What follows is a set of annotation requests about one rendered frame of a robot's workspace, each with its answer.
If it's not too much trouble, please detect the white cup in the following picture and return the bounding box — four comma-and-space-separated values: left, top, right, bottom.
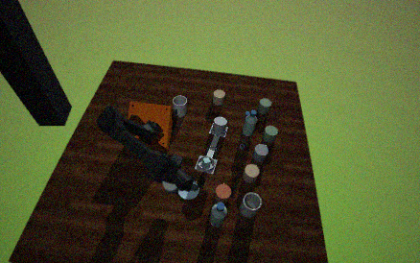
213, 117, 227, 132
162, 181, 179, 194
173, 96, 187, 117
240, 192, 261, 218

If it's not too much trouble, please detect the white bottle with blue cap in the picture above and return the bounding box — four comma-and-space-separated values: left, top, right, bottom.
209, 202, 227, 227
242, 110, 257, 136

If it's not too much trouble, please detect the beige cylinder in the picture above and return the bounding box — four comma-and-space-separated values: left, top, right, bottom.
243, 164, 260, 183
213, 89, 225, 106

